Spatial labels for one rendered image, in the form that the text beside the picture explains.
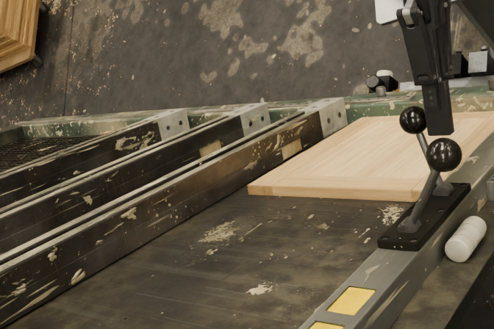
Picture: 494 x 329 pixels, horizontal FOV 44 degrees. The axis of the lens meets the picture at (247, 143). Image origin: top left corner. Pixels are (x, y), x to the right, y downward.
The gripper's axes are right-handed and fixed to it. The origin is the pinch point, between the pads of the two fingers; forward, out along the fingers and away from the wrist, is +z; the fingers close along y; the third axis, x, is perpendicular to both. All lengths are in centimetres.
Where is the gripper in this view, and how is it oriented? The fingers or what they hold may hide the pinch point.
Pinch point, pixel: (437, 107)
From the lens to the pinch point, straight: 81.5
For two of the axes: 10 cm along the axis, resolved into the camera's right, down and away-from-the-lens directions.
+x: -7.9, 0.2, 6.1
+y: 5.8, -2.9, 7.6
